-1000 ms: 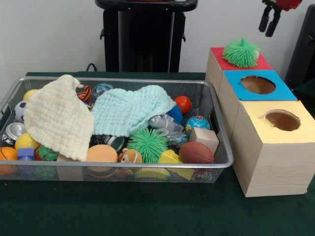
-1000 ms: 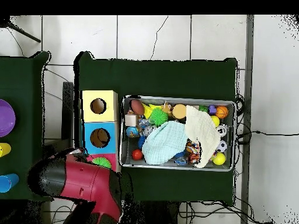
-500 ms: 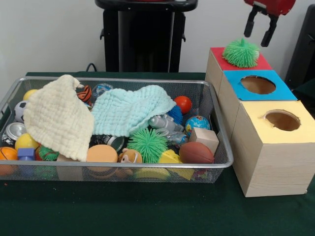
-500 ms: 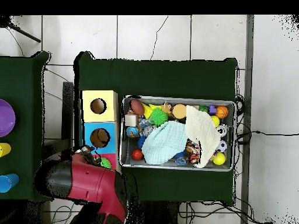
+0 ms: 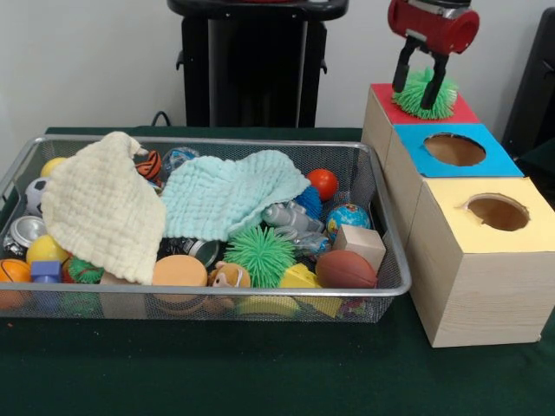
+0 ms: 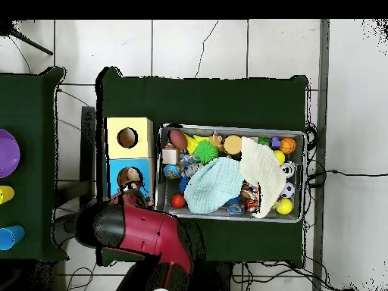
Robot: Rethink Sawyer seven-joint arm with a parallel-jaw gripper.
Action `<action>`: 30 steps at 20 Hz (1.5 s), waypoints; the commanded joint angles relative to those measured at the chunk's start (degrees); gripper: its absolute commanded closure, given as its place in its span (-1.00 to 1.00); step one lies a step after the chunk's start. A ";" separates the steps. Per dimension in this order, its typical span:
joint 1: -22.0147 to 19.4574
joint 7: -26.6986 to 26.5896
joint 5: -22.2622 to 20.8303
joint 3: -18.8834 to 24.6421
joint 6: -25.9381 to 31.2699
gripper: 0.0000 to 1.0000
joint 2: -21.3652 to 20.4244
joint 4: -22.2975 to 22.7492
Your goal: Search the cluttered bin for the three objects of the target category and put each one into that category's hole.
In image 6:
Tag red ball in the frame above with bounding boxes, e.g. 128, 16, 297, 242
170, 193, 187, 210

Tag mint green muslin cloth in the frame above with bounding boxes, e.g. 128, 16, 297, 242
183, 156, 245, 216

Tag black tripod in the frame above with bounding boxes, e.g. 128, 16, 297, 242
0, 20, 55, 57

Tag purple plate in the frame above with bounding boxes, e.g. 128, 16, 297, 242
0, 128, 22, 180

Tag blue globe ball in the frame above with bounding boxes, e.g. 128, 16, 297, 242
163, 164, 181, 180

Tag plain wooden block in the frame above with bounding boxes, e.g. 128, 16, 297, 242
161, 147, 180, 164

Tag dark green side table cloth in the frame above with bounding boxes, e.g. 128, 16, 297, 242
0, 66, 67, 263

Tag plain green spiky ball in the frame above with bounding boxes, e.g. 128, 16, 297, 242
193, 140, 219, 164

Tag cream muslin cloth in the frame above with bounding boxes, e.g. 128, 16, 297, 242
239, 136, 287, 219

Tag dark green tablecloth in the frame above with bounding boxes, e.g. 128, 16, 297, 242
95, 66, 310, 268

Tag wooden box with three holes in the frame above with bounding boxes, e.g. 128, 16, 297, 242
105, 117, 155, 207

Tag clear mesh bin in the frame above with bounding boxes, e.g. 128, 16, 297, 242
156, 124, 307, 224

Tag blue cup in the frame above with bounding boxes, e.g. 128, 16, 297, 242
0, 225, 26, 252

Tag brown toy football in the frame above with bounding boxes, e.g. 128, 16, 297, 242
169, 129, 189, 150

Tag yellow cup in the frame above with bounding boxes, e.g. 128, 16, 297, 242
0, 185, 16, 205

